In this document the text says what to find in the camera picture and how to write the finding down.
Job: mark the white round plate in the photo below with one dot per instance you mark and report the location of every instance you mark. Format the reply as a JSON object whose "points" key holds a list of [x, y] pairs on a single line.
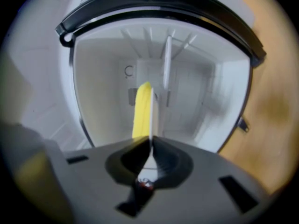
{"points": [[152, 115]]}

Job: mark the mini fridge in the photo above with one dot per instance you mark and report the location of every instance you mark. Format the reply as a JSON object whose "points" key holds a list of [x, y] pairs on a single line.
{"points": [[105, 78]]}

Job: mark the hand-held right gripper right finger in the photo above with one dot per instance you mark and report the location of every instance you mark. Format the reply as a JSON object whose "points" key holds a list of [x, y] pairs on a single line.
{"points": [[201, 195]]}

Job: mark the round wooden table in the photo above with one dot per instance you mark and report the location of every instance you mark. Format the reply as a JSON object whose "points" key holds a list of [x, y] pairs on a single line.
{"points": [[268, 90]]}

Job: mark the yellow corn cob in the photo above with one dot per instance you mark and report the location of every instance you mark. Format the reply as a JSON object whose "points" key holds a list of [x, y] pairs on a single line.
{"points": [[141, 111]]}

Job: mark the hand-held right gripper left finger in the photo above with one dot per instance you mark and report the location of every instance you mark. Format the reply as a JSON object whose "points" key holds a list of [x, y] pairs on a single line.
{"points": [[93, 185]]}

